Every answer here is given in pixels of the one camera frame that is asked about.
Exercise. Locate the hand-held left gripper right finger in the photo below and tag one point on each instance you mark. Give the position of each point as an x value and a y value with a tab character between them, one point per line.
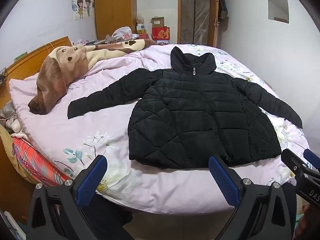
223	182

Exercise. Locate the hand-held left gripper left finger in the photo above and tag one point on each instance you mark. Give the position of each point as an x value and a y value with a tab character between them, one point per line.
92	180

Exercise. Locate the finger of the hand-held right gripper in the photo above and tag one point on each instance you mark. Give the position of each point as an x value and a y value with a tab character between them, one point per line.
290	159
312	158

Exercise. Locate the black puffer jacket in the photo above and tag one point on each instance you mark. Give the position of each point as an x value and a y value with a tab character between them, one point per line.
195	110

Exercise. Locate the grey and white clothes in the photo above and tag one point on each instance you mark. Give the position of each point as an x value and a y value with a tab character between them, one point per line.
10	116

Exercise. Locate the person's right hand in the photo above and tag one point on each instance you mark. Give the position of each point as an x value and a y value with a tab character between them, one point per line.
306	222

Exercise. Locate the pink floral quilt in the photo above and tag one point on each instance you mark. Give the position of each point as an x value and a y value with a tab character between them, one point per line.
100	120

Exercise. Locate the red plaid pillow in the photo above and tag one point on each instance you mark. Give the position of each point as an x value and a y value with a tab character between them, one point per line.
32	160

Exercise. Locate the brown dog print blanket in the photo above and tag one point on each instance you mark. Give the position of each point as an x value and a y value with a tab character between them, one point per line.
57	80

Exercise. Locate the pink pillow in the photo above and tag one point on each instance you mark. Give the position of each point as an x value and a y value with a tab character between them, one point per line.
21	87

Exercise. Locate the wooden bed headboard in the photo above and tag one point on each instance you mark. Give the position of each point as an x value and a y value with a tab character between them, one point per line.
25	62

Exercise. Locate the open wooden door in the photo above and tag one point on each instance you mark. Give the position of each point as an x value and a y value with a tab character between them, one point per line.
216	30

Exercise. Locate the white plastic bag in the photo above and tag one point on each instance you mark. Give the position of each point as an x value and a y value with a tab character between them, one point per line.
122	33

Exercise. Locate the blue and white box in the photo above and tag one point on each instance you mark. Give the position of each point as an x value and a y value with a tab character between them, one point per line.
141	28

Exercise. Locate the red gift box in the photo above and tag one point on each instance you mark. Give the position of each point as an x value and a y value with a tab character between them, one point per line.
161	33

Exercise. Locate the hanging dark bag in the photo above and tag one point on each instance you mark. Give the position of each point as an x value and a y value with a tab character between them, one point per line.
222	7

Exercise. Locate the clear snack bag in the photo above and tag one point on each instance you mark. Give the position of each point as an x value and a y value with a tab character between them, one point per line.
140	18

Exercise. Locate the brown cardboard box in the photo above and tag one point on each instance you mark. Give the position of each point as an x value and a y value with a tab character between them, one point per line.
157	22

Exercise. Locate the wooden wardrobe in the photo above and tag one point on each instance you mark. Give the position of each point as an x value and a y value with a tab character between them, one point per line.
115	10

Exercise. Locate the cartoon couple wall sticker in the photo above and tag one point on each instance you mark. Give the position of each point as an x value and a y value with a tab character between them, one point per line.
83	6

